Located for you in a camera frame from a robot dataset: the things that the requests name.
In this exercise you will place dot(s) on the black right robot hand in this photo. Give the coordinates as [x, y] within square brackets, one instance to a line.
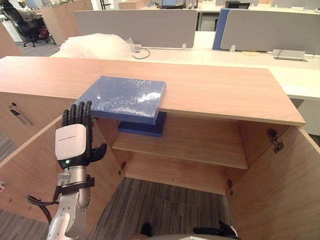
[215, 231]

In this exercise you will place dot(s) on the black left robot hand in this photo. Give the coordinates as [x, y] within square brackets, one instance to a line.
[68, 140]

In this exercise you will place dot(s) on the blue plastic-wrapped folder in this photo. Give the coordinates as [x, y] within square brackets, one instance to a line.
[125, 96]

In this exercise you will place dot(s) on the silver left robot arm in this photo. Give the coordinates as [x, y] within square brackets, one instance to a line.
[72, 200]

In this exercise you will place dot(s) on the metal door hinge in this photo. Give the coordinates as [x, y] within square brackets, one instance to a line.
[229, 187]
[94, 121]
[275, 141]
[122, 168]

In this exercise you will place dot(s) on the wooden cabinet door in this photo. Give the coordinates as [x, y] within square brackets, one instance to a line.
[275, 190]
[27, 175]

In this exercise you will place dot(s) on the dark blue flat folder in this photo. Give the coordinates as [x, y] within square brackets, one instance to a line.
[147, 128]

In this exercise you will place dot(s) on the wooden cabinet shelf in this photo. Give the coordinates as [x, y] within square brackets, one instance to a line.
[190, 147]

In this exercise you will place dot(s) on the tall wooden cabinet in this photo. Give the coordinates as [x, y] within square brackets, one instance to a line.
[65, 20]

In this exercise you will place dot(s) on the black office chair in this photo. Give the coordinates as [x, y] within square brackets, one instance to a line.
[22, 22]

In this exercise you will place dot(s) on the wooden office cabinet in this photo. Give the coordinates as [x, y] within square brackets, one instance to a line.
[200, 87]

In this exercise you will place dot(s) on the dark robot foot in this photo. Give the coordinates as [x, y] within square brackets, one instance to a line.
[145, 229]

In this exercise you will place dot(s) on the red and white sticker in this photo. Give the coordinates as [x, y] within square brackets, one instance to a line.
[2, 187]

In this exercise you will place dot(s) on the white bubble wrap pile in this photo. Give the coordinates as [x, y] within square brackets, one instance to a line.
[95, 46]

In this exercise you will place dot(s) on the grey desk divider panel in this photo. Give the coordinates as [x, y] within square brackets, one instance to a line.
[135, 27]
[272, 28]

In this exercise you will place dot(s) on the computer monitor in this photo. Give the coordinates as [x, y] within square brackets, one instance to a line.
[180, 3]

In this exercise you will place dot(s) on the round wooden coaster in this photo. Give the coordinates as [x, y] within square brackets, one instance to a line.
[250, 53]

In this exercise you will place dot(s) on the blue divider panel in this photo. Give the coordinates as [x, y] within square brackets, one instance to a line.
[220, 27]

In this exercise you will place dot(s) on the black desk device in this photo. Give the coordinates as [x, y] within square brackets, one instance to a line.
[236, 4]

